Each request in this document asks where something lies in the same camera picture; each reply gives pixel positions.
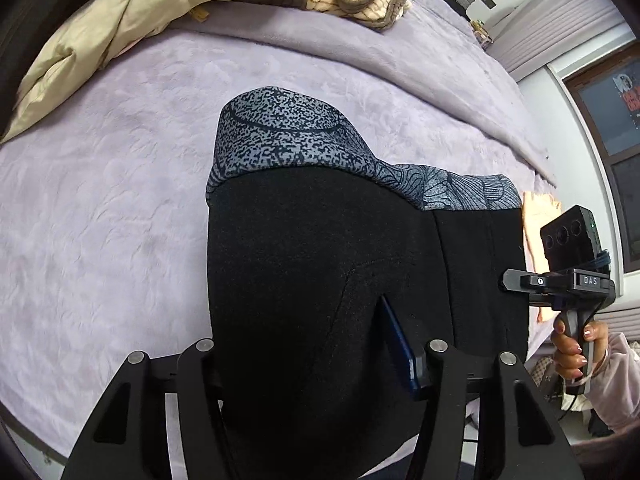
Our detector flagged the person's right hand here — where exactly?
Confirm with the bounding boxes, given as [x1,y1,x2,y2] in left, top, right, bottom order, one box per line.
[550,321,612,382]

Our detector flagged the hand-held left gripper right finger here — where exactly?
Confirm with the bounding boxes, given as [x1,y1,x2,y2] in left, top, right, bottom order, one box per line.
[375,293,587,480]

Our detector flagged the grey pleated curtain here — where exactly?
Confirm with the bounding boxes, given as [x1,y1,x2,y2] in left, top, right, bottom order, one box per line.
[490,0,637,82]

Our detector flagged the beige puffer jacket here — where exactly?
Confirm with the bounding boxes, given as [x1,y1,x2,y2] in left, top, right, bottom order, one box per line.
[0,0,352,144]

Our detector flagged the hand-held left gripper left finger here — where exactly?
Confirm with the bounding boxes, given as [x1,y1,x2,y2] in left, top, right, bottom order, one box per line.
[60,338,237,480]

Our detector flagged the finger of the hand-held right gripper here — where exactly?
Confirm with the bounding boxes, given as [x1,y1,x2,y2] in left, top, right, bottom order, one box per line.
[499,268,530,293]

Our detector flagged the dark framed window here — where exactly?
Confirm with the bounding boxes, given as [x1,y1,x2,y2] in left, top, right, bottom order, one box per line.
[560,42,640,282]

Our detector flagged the black pants grey patterned waistband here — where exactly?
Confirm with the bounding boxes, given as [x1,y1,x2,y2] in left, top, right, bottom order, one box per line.
[205,85,532,480]

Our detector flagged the orange cloth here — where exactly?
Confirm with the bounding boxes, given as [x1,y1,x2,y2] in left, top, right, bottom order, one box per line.
[520,190,562,324]

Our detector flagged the person's right forearm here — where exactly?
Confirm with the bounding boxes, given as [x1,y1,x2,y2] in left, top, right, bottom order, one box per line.
[582,332,640,432]

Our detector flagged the purple plush blanket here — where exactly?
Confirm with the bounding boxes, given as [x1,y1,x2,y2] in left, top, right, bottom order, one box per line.
[0,0,559,467]

